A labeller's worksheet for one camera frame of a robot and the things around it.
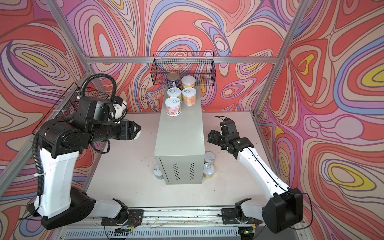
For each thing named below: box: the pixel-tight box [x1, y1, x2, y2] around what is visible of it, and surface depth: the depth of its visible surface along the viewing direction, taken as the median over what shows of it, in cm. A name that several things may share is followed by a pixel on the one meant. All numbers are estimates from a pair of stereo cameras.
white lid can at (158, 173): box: [153, 164, 164, 180], surface depth 86 cm
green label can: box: [166, 87, 182, 101], surface depth 76 cm
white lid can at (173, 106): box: [164, 96, 182, 117], surface depth 71 cm
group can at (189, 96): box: [182, 87, 197, 106], surface depth 76 cm
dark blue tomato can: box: [166, 72, 180, 90], surface depth 77 cm
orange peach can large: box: [181, 75, 196, 89], surface depth 78 cm
